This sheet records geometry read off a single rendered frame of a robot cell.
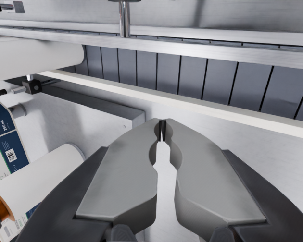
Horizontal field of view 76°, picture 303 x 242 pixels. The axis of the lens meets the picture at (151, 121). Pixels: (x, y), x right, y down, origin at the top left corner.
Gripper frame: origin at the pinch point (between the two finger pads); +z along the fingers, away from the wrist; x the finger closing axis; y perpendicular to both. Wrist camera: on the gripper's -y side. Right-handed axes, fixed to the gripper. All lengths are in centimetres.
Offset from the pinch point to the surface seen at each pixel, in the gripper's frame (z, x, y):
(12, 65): 15.1, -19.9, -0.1
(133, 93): 16.9, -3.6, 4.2
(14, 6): 33.1, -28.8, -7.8
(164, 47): 9.2, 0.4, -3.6
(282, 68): 10.8, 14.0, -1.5
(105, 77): 24.4, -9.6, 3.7
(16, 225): 30, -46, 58
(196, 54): 7.4, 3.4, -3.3
